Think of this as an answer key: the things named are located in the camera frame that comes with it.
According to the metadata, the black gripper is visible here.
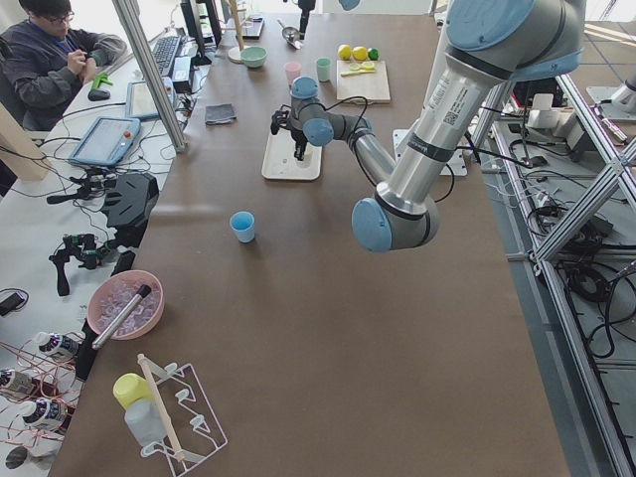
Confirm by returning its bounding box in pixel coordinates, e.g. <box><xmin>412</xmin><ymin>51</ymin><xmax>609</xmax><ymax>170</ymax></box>
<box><xmin>269</xmin><ymin>104</ymin><xmax>307</xmax><ymax>161</ymax></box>
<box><xmin>297</xmin><ymin>0</ymin><xmax>316</xmax><ymax>39</ymax></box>

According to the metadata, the pink cup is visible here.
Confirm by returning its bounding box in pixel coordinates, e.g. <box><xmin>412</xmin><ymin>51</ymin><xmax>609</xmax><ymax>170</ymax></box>
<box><xmin>284</xmin><ymin>62</ymin><xmax>302</xmax><ymax>86</ymax></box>

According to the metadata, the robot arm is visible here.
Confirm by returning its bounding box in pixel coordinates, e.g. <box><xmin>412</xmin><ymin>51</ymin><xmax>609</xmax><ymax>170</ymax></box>
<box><xmin>297</xmin><ymin>0</ymin><xmax>360</xmax><ymax>40</ymax></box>
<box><xmin>270</xmin><ymin>1</ymin><xmax>586</xmax><ymax>252</ymax></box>

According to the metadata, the beige rabbit tray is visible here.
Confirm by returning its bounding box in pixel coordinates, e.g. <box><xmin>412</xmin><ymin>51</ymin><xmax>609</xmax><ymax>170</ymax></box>
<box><xmin>261</xmin><ymin>129</ymin><xmax>322</xmax><ymax>181</ymax></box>

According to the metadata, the whole yellow lemon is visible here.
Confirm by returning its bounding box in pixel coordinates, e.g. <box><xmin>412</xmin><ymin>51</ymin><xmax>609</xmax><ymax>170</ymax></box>
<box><xmin>338</xmin><ymin>44</ymin><xmax>352</xmax><ymax>61</ymax></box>

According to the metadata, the green cup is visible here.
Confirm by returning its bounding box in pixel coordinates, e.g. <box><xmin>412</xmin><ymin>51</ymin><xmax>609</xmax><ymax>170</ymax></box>
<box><xmin>315</xmin><ymin>58</ymin><xmax>332</xmax><ymax>82</ymax></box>

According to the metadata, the green bowl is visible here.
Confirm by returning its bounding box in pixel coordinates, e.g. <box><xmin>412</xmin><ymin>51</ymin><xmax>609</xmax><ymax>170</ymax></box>
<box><xmin>240</xmin><ymin>46</ymin><xmax>267</xmax><ymax>69</ymax></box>

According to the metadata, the yellow plastic knife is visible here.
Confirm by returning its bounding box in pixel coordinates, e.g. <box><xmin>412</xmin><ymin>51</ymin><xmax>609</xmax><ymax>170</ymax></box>
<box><xmin>340</xmin><ymin>69</ymin><xmax>377</xmax><ymax>78</ymax></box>

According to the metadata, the grey folded cloth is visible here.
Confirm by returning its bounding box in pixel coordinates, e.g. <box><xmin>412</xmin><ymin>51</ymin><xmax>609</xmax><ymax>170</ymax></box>
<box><xmin>205</xmin><ymin>103</ymin><xmax>237</xmax><ymax>125</ymax></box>

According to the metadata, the green lime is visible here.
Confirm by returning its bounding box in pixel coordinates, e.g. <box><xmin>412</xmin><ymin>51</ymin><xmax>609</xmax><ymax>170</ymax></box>
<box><xmin>367</xmin><ymin>48</ymin><xmax>380</xmax><ymax>61</ymax></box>

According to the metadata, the wooden stand base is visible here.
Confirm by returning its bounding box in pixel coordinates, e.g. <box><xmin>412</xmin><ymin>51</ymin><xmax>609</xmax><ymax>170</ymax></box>
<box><xmin>228</xmin><ymin>46</ymin><xmax>243</xmax><ymax>64</ymax></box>

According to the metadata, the wooden cutting board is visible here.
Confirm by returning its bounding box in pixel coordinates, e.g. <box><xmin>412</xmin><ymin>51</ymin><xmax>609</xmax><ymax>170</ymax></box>
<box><xmin>336</xmin><ymin>60</ymin><xmax>391</xmax><ymax>103</ymax></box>

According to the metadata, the blue cup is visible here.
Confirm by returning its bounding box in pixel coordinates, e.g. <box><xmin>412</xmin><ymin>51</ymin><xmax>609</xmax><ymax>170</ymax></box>
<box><xmin>230</xmin><ymin>211</ymin><xmax>255</xmax><ymax>243</ymax></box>

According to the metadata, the black keyboard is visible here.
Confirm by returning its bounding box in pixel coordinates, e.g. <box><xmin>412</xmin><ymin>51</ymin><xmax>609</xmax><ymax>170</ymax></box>
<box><xmin>152</xmin><ymin>36</ymin><xmax>182</xmax><ymax>77</ymax></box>

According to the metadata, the black device housing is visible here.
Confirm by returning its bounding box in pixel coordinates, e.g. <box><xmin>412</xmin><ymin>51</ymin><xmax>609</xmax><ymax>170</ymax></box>
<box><xmin>100</xmin><ymin>172</ymin><xmax>159</xmax><ymax>247</ymax></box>

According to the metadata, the blue teach pendant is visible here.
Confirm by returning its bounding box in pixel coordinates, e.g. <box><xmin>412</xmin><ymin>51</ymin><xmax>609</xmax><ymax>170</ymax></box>
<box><xmin>69</xmin><ymin>116</ymin><xmax>141</xmax><ymax>166</ymax></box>

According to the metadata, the metal scoop in bowl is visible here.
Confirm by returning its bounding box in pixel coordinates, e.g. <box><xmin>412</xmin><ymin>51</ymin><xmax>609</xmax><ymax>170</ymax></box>
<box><xmin>91</xmin><ymin>284</ymin><xmax>152</xmax><ymax>350</ymax></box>

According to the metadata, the spare black gripper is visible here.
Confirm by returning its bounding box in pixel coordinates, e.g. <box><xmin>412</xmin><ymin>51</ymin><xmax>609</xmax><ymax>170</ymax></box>
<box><xmin>49</xmin><ymin>234</ymin><xmax>117</xmax><ymax>296</ymax></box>

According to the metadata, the pink bowl with ice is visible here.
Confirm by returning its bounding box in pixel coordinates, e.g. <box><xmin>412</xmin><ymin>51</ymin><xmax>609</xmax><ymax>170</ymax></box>
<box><xmin>87</xmin><ymin>270</ymin><xmax>165</xmax><ymax>340</ymax></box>

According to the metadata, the seated person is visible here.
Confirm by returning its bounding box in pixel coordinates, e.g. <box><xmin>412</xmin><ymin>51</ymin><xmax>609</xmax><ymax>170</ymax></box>
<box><xmin>2</xmin><ymin>1</ymin><xmax>127</xmax><ymax>131</ymax></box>

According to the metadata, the wooden rod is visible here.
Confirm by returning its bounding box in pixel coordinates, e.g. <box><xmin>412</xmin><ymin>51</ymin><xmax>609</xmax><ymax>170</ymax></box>
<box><xmin>137</xmin><ymin>354</ymin><xmax>185</xmax><ymax>462</ymax></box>

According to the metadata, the yellow cup on rack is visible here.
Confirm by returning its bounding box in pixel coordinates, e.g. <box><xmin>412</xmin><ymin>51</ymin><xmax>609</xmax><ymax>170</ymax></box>
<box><xmin>112</xmin><ymin>373</ymin><xmax>153</xmax><ymax>409</ymax></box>

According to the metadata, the clear cup on rack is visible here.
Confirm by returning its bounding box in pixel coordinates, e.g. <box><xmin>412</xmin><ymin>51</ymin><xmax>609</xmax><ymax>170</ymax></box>
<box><xmin>124</xmin><ymin>398</ymin><xmax>167</xmax><ymax>447</ymax></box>

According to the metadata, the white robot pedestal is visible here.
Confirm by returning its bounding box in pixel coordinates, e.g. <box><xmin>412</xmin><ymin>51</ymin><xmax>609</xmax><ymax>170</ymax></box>
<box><xmin>392</xmin><ymin>83</ymin><xmax>471</xmax><ymax>177</ymax></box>

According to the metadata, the aluminium frame post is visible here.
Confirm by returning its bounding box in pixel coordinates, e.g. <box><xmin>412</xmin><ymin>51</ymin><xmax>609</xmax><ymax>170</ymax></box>
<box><xmin>112</xmin><ymin>0</ymin><xmax>187</xmax><ymax>153</ymax></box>

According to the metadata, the white wire rack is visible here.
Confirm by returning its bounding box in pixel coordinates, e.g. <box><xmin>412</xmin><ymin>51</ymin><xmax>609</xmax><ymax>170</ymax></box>
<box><xmin>140</xmin><ymin>360</ymin><xmax>229</xmax><ymax>476</ymax></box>

